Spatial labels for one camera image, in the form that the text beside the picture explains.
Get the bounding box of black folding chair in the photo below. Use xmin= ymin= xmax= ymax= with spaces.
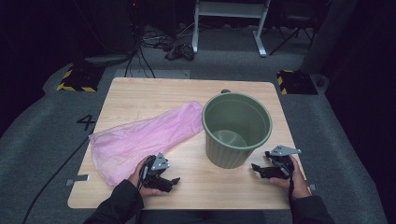
xmin=267 ymin=0 xmax=321 ymax=57

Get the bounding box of person's left hand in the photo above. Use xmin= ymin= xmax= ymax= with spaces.
xmin=128 ymin=157 xmax=164 ymax=198

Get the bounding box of right hand-held gripper cable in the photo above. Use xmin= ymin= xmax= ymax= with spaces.
xmin=287 ymin=166 xmax=296 ymax=203

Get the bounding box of white metal stand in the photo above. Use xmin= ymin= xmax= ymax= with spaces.
xmin=191 ymin=0 xmax=272 ymax=58

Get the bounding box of grey round stand base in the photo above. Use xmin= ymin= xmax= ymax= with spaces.
xmin=83 ymin=53 xmax=134 ymax=67

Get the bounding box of green ribbed bin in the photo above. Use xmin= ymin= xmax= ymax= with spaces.
xmin=201 ymin=91 xmax=274 ymax=170

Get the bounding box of dark lump on floor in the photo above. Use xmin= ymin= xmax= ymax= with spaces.
xmin=163 ymin=42 xmax=196 ymax=62

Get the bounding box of pink plastic bag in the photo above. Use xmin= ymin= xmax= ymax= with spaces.
xmin=88 ymin=100 xmax=205 ymax=188

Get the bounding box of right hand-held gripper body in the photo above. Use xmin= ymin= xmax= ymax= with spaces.
xmin=268 ymin=145 xmax=303 ymax=180

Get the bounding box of bundle of black cables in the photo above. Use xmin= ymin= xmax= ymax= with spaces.
xmin=123 ymin=18 xmax=176 ymax=78

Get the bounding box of black yellow striped block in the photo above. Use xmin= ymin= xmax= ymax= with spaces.
xmin=56 ymin=64 xmax=106 ymax=93
xmin=276 ymin=69 xmax=319 ymax=96

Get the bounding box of hand-held gripper cable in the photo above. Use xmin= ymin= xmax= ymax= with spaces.
xmin=287 ymin=166 xmax=296 ymax=203
xmin=137 ymin=163 xmax=148 ymax=191

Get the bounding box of left hand-held gripper cable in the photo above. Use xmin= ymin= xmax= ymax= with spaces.
xmin=137 ymin=163 xmax=148 ymax=191

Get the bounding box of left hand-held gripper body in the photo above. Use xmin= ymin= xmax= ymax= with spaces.
xmin=138 ymin=151 xmax=171 ymax=189

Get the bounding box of black floor cable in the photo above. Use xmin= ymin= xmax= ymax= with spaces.
xmin=21 ymin=132 xmax=95 ymax=224

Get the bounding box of person's right hand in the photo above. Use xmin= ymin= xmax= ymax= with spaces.
xmin=269 ymin=155 xmax=313 ymax=200

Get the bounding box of grey curtain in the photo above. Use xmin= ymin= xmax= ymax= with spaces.
xmin=300 ymin=0 xmax=359 ymax=76

